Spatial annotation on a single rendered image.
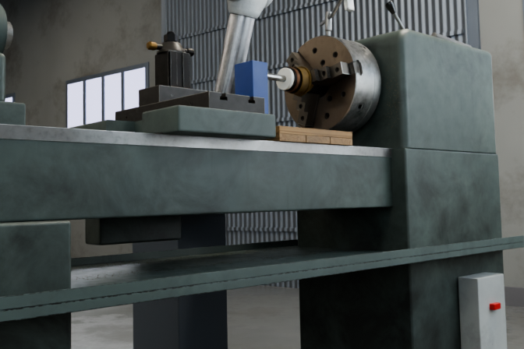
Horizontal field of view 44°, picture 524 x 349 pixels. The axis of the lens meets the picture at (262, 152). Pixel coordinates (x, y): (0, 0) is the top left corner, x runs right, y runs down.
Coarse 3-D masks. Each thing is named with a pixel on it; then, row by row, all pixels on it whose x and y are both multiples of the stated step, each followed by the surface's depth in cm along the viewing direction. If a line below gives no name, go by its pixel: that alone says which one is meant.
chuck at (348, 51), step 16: (304, 48) 213; (320, 48) 208; (336, 48) 203; (352, 48) 202; (320, 64) 208; (368, 64) 202; (352, 80) 198; (368, 80) 201; (288, 96) 218; (336, 96) 202; (352, 96) 198; (368, 96) 201; (320, 112) 207; (336, 112) 202; (352, 112) 200; (320, 128) 207; (336, 128) 204
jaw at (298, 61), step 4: (292, 52) 212; (292, 56) 211; (296, 56) 211; (300, 56) 213; (288, 60) 213; (292, 60) 212; (296, 60) 208; (300, 60) 210; (304, 60) 212; (292, 64) 209; (296, 64) 207; (300, 64) 208; (304, 64) 209; (308, 64) 211; (308, 68) 209; (312, 68) 211
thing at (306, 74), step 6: (300, 66) 202; (294, 72) 196; (300, 72) 198; (306, 72) 199; (294, 78) 196; (300, 78) 198; (306, 78) 198; (294, 84) 196; (300, 84) 198; (306, 84) 199; (312, 84) 202; (288, 90) 198; (294, 90) 198; (300, 90) 199; (306, 90) 200
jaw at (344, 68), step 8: (336, 64) 198; (344, 64) 197; (352, 64) 198; (312, 72) 199; (320, 72) 199; (328, 72) 198; (336, 72) 197; (344, 72) 196; (352, 72) 198; (360, 72) 199; (312, 80) 199; (320, 80) 199; (328, 80) 200; (336, 80) 201
